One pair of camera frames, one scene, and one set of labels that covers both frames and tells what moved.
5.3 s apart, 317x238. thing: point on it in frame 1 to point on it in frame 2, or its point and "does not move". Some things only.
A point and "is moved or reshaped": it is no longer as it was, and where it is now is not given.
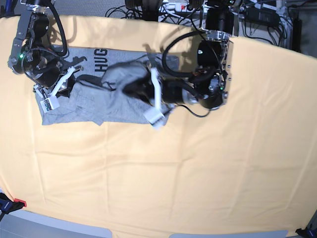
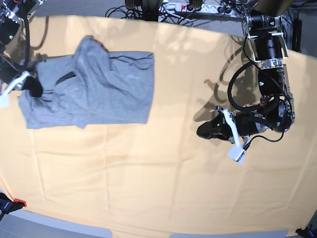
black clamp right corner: x=307 y=233 does not move
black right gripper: x=178 y=90 to x=219 y=128
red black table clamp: x=7 y=206 does not move
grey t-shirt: x=94 y=94 is moved or reshaped
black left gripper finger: x=66 y=88 to x=33 y=85
